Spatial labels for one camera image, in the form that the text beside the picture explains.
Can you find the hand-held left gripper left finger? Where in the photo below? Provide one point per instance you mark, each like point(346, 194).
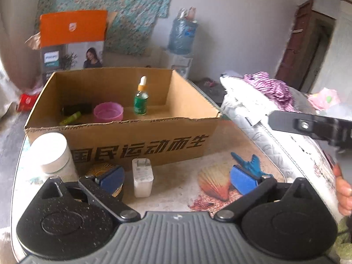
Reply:
point(111, 178)

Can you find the green lip balm tube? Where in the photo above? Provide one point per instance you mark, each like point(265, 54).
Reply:
point(71, 118)

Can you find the white lidded jar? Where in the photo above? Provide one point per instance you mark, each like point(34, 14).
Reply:
point(52, 154)

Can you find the white water dispenser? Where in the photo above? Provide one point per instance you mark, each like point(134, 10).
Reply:
point(183, 66)

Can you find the teal floral cloth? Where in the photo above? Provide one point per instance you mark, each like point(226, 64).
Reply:
point(132, 11)

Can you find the white quilted mattress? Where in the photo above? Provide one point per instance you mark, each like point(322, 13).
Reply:
point(280, 148)

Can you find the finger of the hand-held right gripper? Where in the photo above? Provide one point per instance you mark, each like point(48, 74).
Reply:
point(288, 122)

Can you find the orange printed product box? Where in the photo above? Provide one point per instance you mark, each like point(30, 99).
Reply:
point(71, 27)

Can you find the pink checked cloth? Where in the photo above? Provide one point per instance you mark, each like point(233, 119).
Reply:
point(271, 86)

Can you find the red package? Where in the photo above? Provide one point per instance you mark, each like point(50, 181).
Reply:
point(27, 102)

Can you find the white charger plug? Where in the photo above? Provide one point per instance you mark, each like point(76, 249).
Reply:
point(143, 178)

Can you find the black oval device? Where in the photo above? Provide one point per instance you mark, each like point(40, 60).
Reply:
point(78, 108)

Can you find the pink collapsible cup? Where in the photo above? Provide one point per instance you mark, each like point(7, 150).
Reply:
point(108, 112)

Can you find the green dropper bottle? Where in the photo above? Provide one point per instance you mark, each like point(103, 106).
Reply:
point(141, 101)

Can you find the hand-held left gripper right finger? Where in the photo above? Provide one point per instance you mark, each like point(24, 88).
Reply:
point(243, 178)

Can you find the blue water jug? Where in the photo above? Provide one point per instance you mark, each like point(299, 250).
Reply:
point(181, 35)

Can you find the brown cardboard box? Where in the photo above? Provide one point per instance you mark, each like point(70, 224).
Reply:
point(123, 145)

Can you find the brown wooden door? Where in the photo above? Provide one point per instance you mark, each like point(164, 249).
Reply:
point(299, 46)

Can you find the person's right hand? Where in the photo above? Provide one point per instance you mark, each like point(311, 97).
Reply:
point(345, 195)

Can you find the dark cloth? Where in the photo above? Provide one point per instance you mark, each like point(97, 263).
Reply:
point(211, 89)

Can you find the gold lidded dark jar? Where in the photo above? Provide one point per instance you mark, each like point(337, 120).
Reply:
point(95, 170)

